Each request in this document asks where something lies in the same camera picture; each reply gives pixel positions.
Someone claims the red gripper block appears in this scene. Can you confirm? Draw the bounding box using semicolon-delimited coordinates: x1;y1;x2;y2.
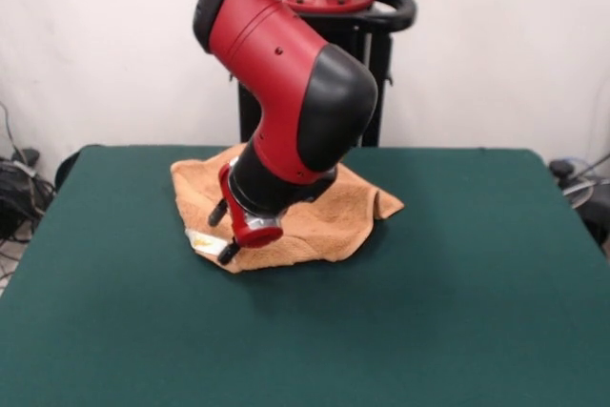
208;163;286;265

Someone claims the orange terry towel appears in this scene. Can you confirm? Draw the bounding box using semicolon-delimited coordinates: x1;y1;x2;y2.
170;147;406;274

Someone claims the dark green table cloth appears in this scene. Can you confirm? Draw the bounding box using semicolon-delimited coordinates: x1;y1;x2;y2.
0;143;610;407

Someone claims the small black oval device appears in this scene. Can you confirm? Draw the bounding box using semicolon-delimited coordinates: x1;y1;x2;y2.
548;160;577;178

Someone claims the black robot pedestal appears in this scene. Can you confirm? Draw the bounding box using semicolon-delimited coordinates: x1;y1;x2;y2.
223;0;418;149

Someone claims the black cable tangle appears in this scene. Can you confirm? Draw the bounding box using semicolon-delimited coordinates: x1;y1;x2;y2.
0;101;58;284

